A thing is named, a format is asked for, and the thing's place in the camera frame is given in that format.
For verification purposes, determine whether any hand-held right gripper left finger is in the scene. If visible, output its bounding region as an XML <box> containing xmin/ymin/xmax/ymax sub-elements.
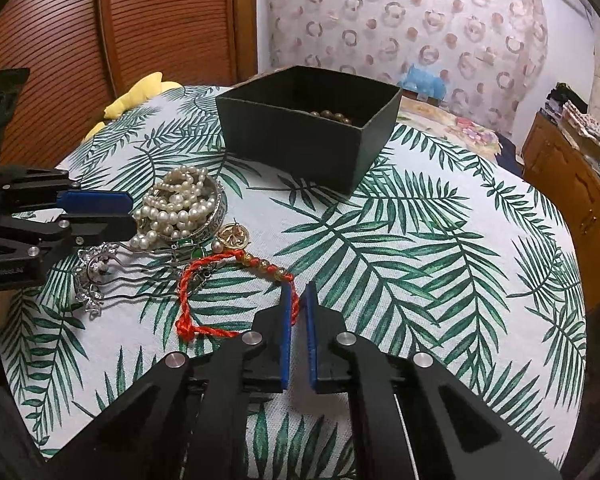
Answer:
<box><xmin>32</xmin><ymin>282</ymin><xmax>293</xmax><ymax>480</ymax></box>

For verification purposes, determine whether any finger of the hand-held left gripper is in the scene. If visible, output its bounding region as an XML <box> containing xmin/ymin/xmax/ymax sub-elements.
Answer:
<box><xmin>0</xmin><ymin>214</ymin><xmax>139</xmax><ymax>294</ymax></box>
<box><xmin>0</xmin><ymin>166</ymin><xmax>134</xmax><ymax>217</ymax></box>

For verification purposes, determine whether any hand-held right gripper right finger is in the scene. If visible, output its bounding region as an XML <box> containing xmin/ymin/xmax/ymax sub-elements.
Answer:
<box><xmin>302</xmin><ymin>281</ymin><xmax>566</xmax><ymax>480</ymax></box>

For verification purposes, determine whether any silver ornate hair comb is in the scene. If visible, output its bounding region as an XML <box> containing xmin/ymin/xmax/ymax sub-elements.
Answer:
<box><xmin>74</xmin><ymin>241</ymin><xmax>191</xmax><ymax>319</ymax></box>

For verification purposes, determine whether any white pearl necklace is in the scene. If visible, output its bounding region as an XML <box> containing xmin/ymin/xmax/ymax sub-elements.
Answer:
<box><xmin>132</xmin><ymin>165</ymin><xmax>221</xmax><ymax>252</ymax></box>

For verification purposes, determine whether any green jade pendant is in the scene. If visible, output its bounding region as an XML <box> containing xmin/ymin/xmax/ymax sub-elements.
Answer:
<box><xmin>172</xmin><ymin>239</ymin><xmax>206</xmax><ymax>262</ymax></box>

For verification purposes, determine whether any red braided rope bracelet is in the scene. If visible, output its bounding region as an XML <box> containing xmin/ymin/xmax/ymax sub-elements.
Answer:
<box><xmin>175</xmin><ymin>249</ymin><xmax>301</xmax><ymax>342</ymax></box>

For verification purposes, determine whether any silver engraved bangle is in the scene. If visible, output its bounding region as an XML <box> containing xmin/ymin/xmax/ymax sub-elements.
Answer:
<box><xmin>155</xmin><ymin>177</ymin><xmax>227</xmax><ymax>244</ymax></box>

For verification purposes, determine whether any black cardboard box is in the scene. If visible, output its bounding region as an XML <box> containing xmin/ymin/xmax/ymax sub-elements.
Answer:
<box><xmin>215</xmin><ymin>65</ymin><xmax>402</xmax><ymax>196</ymax></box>

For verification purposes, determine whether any yellow plush toy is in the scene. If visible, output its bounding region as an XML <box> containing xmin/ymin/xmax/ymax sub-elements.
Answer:
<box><xmin>84</xmin><ymin>71</ymin><xmax>181</xmax><ymax>141</ymax></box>

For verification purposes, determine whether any brown slatted wooden wardrobe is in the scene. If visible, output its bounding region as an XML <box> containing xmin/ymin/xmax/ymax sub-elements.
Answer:
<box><xmin>0</xmin><ymin>0</ymin><xmax>259</xmax><ymax>171</ymax></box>

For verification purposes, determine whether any floral bedspread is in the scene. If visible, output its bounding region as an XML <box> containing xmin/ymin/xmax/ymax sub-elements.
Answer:
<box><xmin>395</xmin><ymin>95</ymin><xmax>504</xmax><ymax>161</ymax></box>

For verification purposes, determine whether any dark blue bedsheet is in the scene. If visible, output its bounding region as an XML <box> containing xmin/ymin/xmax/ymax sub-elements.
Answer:
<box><xmin>495</xmin><ymin>132</ymin><xmax>525</xmax><ymax>177</ymax></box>

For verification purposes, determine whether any blue plush toy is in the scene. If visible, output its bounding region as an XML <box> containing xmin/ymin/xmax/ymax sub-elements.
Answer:
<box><xmin>397</xmin><ymin>62</ymin><xmax>449</xmax><ymax>99</ymax></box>

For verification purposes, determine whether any wooden cabinet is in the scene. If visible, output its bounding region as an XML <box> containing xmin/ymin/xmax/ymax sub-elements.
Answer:
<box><xmin>522</xmin><ymin>110</ymin><xmax>600</xmax><ymax>281</ymax></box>

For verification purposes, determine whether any circle patterned curtain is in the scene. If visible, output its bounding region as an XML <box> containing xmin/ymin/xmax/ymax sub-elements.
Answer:
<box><xmin>265</xmin><ymin>0</ymin><xmax>551</xmax><ymax>137</ymax></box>

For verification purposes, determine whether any patterned folded cloth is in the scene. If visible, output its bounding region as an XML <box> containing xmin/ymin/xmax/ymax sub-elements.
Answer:
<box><xmin>560</xmin><ymin>100</ymin><xmax>600</xmax><ymax>147</ymax></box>

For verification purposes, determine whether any dark bag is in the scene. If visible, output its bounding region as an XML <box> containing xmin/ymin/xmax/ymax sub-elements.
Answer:
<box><xmin>549</xmin><ymin>82</ymin><xmax>589</xmax><ymax>112</ymax></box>

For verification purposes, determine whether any brown wooden bead bracelet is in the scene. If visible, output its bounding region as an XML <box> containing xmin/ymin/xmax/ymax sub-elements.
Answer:
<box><xmin>307</xmin><ymin>107</ymin><xmax>361</xmax><ymax>125</ymax></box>

